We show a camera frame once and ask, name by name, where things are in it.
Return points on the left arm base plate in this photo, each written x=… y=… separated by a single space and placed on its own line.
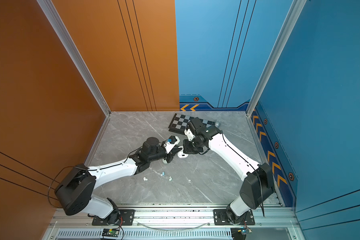
x=125 y=217

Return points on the green circuit board left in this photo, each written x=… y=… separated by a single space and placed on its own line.
x=111 y=234

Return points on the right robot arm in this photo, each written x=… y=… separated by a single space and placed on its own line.
x=258 y=181

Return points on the right aluminium corner post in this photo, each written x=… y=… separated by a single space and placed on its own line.
x=283 y=36

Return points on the aluminium front rail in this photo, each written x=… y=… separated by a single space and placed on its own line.
x=183 y=216

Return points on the white earbud case front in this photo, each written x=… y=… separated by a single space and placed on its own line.
x=182 y=155

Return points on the green circuit board right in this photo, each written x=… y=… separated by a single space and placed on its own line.
x=245 y=231

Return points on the aluminium corner post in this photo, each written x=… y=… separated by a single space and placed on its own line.
x=283 y=36
x=64 y=36

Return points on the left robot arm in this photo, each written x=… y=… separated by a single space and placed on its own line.
x=75 y=191

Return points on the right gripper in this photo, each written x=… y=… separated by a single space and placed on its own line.
x=187 y=149

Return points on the green circuit board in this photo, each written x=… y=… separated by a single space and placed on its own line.
x=245 y=231
x=111 y=234

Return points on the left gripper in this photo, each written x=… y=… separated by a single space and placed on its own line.
x=172 y=153

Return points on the black white chessboard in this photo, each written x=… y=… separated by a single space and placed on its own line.
x=179 y=123

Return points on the left aluminium corner post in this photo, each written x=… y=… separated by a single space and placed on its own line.
x=64 y=36

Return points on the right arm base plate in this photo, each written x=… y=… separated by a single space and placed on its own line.
x=221 y=218

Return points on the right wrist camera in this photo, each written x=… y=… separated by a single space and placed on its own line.
x=194 y=127

